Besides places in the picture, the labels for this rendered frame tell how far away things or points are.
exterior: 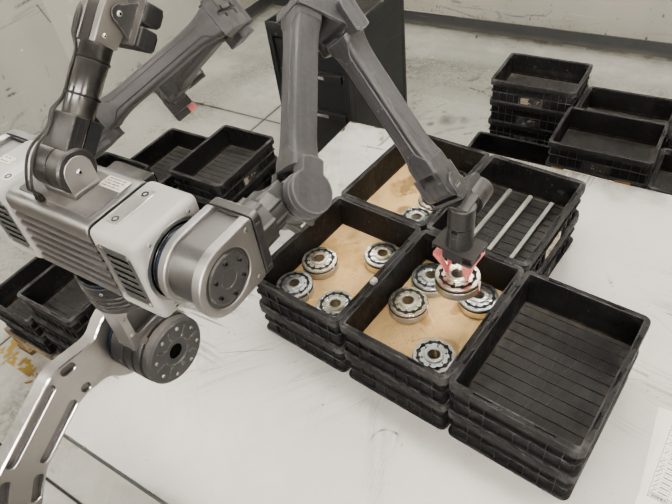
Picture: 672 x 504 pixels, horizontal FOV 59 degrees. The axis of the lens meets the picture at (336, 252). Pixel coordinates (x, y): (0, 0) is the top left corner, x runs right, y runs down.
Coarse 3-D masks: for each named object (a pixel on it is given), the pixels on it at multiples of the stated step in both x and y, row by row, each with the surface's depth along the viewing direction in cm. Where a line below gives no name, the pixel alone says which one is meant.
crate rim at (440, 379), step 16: (416, 240) 159; (400, 256) 156; (384, 272) 152; (512, 288) 144; (496, 304) 140; (352, 336) 141; (368, 336) 138; (384, 352) 136; (400, 352) 134; (464, 352) 132; (416, 368) 131; (448, 368) 129
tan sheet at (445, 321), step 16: (432, 304) 156; (448, 304) 155; (384, 320) 154; (432, 320) 152; (448, 320) 151; (464, 320) 151; (480, 320) 150; (384, 336) 150; (400, 336) 149; (416, 336) 149; (432, 336) 148; (448, 336) 148; (464, 336) 147
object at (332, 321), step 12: (360, 204) 173; (384, 216) 168; (420, 228) 163; (288, 240) 165; (408, 240) 160; (276, 252) 162; (396, 252) 157; (384, 264) 154; (264, 288) 155; (276, 288) 153; (288, 300) 150; (300, 300) 149; (312, 312) 146; (324, 312) 145; (336, 324) 143
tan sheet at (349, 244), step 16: (336, 240) 178; (352, 240) 177; (368, 240) 176; (352, 256) 172; (336, 272) 168; (352, 272) 167; (368, 272) 167; (320, 288) 164; (336, 288) 164; (352, 288) 163
